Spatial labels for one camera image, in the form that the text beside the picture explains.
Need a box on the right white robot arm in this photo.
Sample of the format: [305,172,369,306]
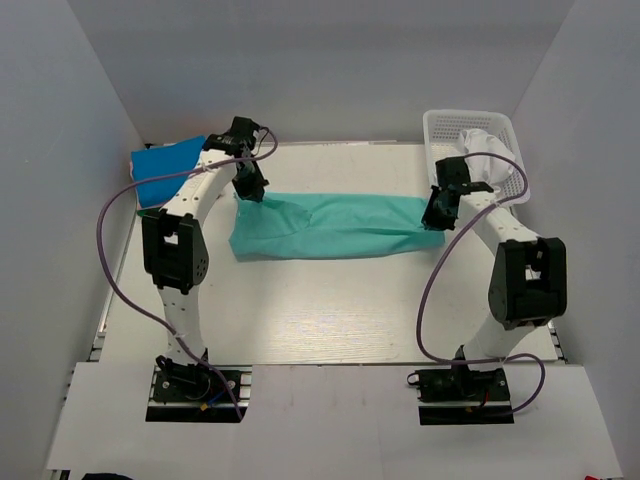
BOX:
[422,155,567,399]

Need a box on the blue folded t shirt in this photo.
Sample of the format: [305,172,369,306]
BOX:
[131,136,205,210]

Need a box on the green folded t shirt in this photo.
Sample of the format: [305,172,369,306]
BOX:
[137,208,157,217]

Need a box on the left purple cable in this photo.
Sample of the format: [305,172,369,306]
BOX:
[95,124,280,420]

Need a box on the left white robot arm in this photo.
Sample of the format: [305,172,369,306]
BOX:
[141,117,271,399]

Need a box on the white plastic basket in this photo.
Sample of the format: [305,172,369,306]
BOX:
[423,109,530,205]

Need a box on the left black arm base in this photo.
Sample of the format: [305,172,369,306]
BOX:
[145,356,252,424]

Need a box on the teal t shirt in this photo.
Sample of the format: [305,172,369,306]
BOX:
[229,193,445,260]

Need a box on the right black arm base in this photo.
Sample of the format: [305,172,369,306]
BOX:
[407,366,514,426]

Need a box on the white t shirt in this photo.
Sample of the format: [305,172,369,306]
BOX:
[456,128,515,193]

